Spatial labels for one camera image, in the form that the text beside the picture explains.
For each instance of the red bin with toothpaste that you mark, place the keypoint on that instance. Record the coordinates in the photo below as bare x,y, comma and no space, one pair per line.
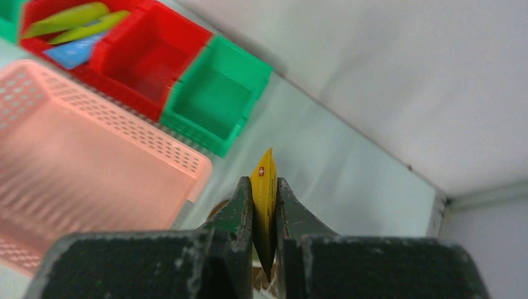
33,11

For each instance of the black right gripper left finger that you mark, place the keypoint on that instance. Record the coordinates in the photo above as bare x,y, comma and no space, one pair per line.
211,261

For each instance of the pink perforated basket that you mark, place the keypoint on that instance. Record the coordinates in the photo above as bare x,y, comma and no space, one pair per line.
71,161

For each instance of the brown wooden oval tray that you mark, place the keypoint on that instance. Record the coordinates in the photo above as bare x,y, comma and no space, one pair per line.
217,208

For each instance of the green bin far right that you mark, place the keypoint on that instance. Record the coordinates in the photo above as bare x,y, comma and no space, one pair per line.
211,102

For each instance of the green bin with toothbrushes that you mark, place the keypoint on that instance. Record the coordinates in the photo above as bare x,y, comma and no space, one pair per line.
11,19

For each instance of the red bin with holder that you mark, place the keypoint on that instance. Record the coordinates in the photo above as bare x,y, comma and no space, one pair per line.
139,61

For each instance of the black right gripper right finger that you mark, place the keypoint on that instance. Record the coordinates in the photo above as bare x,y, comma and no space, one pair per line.
313,261

